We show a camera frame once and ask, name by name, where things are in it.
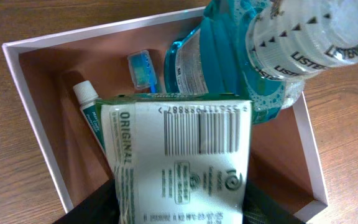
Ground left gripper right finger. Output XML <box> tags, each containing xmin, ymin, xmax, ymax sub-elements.
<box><xmin>242</xmin><ymin>180</ymin><xmax>305</xmax><ymax>224</ymax></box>

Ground white open cardboard box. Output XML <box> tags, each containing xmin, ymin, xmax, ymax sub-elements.
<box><xmin>2</xmin><ymin>7</ymin><xmax>328</xmax><ymax>222</ymax></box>

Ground blue white toothbrush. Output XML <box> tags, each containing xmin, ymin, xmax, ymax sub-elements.
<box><xmin>127</xmin><ymin>50</ymin><xmax>158</xmax><ymax>93</ymax></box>

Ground green white soap box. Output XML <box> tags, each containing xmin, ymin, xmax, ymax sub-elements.
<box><xmin>96</xmin><ymin>93</ymin><xmax>254</xmax><ymax>223</ymax></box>

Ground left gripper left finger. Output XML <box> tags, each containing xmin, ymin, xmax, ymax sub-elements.
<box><xmin>53</xmin><ymin>179</ymin><xmax>120</xmax><ymax>224</ymax></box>

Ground blue mouthwash bottle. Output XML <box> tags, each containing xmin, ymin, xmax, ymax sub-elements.
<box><xmin>164</xmin><ymin>0</ymin><xmax>358</xmax><ymax>124</ymax></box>

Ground teal toothpaste tube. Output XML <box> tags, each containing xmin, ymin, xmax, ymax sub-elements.
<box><xmin>73</xmin><ymin>80</ymin><xmax>106</xmax><ymax>154</ymax></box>

